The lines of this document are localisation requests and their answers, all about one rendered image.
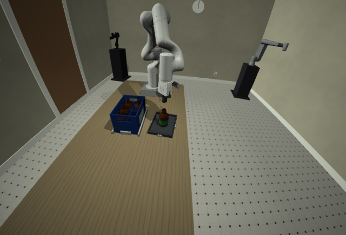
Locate brown glass bottle with green label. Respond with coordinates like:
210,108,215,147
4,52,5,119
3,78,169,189
159,108,169,127

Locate blue bottle crate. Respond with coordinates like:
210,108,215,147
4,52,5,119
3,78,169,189
110,95,146,135

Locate brown ceramic bottle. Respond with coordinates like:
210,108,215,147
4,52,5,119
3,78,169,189
125,98,133,109
135,99,141,110

